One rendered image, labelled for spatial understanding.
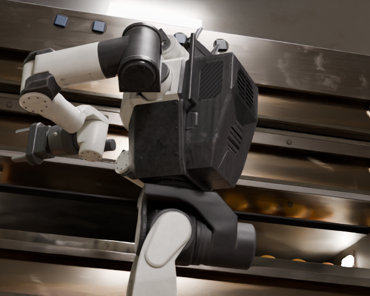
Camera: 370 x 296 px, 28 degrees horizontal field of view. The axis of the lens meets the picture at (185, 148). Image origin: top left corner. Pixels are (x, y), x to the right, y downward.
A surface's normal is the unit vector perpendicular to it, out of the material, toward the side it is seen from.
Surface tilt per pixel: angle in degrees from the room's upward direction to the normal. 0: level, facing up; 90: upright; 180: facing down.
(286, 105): 70
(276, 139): 90
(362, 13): 180
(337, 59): 90
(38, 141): 90
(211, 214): 90
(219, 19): 180
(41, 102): 167
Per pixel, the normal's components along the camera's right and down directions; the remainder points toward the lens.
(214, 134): -0.40, -0.35
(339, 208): -0.03, 0.84
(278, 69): 0.18, -0.36
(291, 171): 0.19, -0.66
